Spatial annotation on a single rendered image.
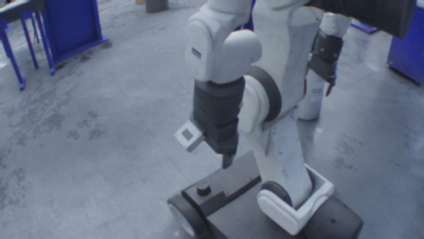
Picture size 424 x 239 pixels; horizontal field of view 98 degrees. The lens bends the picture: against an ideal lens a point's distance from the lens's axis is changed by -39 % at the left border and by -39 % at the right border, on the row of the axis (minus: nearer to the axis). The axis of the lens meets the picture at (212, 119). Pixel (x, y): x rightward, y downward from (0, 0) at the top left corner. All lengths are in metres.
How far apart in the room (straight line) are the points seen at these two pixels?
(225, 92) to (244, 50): 0.08
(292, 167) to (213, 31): 0.53
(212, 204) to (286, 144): 0.35
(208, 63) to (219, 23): 0.07
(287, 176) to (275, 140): 0.13
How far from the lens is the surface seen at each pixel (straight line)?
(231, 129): 0.54
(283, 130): 0.77
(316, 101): 1.57
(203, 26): 0.39
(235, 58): 0.44
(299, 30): 0.58
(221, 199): 0.98
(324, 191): 0.86
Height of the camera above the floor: 1.00
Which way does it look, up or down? 39 degrees down
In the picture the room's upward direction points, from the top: 3 degrees counter-clockwise
